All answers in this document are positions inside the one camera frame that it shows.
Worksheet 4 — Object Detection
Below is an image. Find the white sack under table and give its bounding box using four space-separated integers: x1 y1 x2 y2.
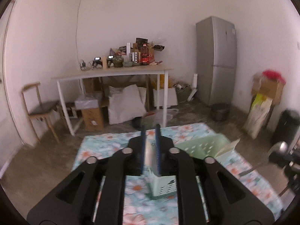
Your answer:
108 84 147 125

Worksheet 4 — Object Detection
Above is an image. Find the cardboard box with red bag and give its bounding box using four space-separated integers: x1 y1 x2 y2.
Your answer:
251 70 286 105

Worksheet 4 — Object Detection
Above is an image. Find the silver refrigerator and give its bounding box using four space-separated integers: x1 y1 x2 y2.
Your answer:
196 16 237 106

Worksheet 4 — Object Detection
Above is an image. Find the red oil bottle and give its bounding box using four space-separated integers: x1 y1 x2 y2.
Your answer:
140 43 149 65

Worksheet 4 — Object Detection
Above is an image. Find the mint green utensil basket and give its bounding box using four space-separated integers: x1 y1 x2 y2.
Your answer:
144 133 232 199

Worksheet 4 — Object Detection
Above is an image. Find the white side table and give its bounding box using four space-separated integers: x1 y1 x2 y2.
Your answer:
54 64 172 137

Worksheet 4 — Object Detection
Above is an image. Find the rice bag white green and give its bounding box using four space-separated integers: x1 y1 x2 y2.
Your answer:
243 94 273 139

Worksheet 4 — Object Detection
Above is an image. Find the cardboard box under table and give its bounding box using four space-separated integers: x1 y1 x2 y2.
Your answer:
81 108 104 132

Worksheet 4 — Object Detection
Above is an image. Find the white door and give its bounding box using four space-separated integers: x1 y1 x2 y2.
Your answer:
1 0 22 176

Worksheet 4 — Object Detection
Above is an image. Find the white box on floor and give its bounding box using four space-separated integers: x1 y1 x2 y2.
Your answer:
152 87 179 108

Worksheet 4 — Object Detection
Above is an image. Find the wooden chair black seat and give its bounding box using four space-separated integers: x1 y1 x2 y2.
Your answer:
20 82 60 143

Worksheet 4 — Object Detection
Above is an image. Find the steel spoon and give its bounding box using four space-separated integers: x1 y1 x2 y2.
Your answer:
144 140 159 176
239 141 288 177

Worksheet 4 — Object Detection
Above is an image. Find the green bag on floor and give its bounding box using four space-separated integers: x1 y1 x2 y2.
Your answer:
174 82 192 103

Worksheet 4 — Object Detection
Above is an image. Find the black trash bin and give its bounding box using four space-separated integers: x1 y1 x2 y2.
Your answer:
271 109 299 146

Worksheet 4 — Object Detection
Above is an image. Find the steel rice cooker pot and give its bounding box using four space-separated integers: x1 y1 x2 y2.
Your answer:
210 103 231 122

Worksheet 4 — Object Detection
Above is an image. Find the white rice paddle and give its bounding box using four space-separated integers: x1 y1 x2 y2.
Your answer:
215 139 240 160

